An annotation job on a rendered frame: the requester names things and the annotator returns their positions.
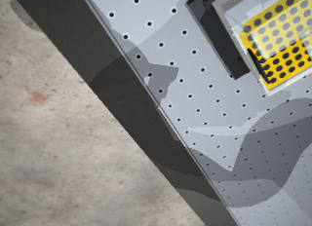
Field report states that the grey perforated breadboard plate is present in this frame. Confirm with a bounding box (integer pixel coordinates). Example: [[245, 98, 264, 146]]
[[85, 0, 312, 226]]

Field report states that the white pipette tip box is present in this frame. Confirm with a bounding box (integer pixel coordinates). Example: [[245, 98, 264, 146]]
[[212, 0, 312, 96]]

